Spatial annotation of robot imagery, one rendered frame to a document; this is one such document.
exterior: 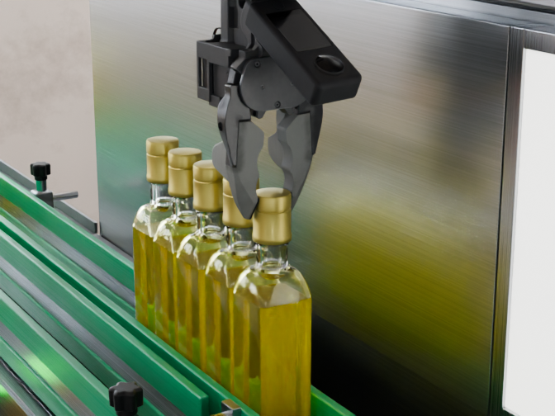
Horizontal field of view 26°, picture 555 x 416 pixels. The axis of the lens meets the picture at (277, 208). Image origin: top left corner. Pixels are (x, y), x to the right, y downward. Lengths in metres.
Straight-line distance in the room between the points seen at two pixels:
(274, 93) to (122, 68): 0.70
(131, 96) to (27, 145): 2.63
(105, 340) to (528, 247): 0.53
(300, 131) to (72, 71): 3.24
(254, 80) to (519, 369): 0.33
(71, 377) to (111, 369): 0.12
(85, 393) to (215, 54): 0.36
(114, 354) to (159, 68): 0.45
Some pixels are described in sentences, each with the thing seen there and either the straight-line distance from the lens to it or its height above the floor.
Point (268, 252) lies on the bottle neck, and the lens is 1.07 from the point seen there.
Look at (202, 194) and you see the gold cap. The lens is 1.15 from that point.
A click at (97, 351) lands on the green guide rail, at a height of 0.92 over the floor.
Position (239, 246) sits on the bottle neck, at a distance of 1.12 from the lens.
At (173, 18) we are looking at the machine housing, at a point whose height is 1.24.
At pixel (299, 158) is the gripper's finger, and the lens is 1.07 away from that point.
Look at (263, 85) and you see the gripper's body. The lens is 1.03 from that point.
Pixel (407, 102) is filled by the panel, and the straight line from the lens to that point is 1.09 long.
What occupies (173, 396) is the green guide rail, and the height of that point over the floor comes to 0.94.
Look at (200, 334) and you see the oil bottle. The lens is 1.18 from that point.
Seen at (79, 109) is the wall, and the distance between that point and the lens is 4.30.
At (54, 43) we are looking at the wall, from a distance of 4.25.
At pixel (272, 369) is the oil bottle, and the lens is 1.09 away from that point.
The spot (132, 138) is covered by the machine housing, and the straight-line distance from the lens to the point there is 1.71.
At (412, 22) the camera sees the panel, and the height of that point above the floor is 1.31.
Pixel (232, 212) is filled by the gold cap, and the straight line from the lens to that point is 1.11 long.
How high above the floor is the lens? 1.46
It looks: 17 degrees down
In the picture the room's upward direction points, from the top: straight up
